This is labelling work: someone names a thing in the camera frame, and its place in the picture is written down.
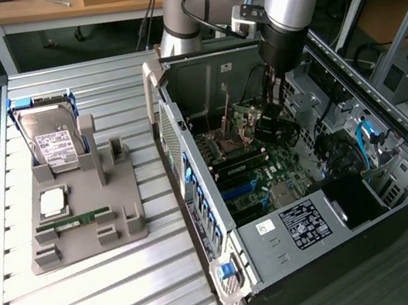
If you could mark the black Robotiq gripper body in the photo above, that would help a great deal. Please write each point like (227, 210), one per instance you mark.
(282, 47)

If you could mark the Nvidia Quadro graphics card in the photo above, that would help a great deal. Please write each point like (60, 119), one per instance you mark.
(276, 128)

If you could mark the metal socket cover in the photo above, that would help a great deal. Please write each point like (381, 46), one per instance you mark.
(247, 132)

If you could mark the CPU socket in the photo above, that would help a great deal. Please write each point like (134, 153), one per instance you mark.
(229, 144)

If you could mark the green motherboard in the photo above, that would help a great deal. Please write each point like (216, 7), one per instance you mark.
(281, 171)

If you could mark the silver chipset heatsink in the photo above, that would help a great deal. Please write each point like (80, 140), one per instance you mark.
(283, 193)

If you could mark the blue expansion slot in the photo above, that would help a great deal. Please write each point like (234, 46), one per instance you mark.
(238, 190)

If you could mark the open Dell PC case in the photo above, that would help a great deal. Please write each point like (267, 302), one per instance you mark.
(213, 205)

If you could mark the grey metal disk bay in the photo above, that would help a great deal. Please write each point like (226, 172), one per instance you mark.
(393, 183)

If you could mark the grey power supply unit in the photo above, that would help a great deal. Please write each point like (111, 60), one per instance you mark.
(278, 242)

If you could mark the blue case latch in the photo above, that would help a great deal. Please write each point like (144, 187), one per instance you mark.
(224, 270)

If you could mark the hard disk in blue caddy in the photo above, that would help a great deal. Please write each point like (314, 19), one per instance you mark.
(48, 135)

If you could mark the grey plastic parts rack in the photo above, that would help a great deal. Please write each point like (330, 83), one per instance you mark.
(93, 218)

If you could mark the green RAM stick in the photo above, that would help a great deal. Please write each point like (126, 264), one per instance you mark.
(78, 219)

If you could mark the silver CPU chip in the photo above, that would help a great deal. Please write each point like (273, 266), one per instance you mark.
(52, 203)

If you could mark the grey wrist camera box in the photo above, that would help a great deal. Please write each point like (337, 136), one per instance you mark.
(245, 22)

